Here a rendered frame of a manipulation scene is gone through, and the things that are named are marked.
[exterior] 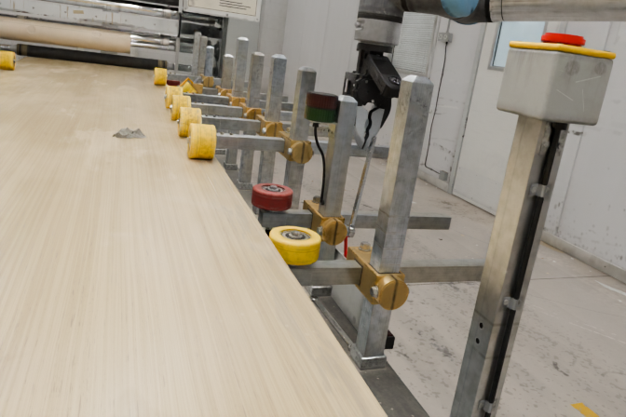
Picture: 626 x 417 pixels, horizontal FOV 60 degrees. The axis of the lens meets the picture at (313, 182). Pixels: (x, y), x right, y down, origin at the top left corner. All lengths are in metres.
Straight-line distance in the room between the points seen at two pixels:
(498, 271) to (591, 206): 3.51
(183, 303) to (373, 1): 0.70
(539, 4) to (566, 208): 3.20
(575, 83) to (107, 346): 0.49
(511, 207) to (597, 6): 0.61
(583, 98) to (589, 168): 3.57
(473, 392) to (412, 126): 0.36
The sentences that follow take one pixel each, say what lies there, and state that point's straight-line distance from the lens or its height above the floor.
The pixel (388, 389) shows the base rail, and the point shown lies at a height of 0.70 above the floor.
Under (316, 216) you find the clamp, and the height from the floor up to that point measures 0.86.
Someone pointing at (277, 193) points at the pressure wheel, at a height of 0.91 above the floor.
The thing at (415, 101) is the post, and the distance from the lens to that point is 0.79.
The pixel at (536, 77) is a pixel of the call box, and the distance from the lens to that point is 0.56.
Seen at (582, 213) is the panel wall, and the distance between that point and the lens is 4.16.
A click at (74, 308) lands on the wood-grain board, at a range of 0.61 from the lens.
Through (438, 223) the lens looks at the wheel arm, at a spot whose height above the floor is 0.84.
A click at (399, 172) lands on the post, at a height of 1.03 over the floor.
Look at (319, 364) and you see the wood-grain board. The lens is 0.54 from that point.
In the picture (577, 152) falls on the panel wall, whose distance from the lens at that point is 4.21.
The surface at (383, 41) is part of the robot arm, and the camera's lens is 1.09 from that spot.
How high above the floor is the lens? 1.19
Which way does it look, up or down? 14 degrees down
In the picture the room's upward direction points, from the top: 8 degrees clockwise
